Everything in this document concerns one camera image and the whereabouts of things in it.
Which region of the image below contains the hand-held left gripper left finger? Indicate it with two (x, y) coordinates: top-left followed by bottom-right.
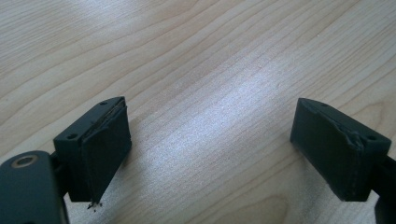
(52, 95), (133, 207)

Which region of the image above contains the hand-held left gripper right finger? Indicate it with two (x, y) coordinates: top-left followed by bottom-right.
(290, 97), (392, 203)

